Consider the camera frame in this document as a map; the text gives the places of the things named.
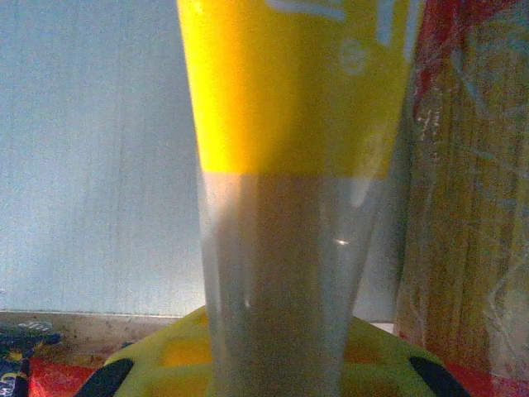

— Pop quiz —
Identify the blue spaghetti bag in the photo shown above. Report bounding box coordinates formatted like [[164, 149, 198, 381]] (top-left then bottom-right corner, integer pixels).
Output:
[[0, 322, 64, 397]]

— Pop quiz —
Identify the red spaghetti bag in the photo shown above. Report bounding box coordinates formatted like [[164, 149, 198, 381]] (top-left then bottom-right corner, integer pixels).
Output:
[[26, 356, 98, 397], [394, 0, 529, 397]]

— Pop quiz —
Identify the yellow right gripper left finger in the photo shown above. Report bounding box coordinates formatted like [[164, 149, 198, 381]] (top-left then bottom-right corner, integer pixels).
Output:
[[74, 305, 216, 397]]

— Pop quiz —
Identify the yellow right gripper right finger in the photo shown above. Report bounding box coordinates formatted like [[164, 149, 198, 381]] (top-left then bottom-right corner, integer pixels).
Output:
[[342, 318, 472, 397]]

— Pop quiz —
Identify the yellow spaghetti bag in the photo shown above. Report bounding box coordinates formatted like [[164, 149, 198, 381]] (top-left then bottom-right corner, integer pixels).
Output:
[[175, 0, 427, 397]]

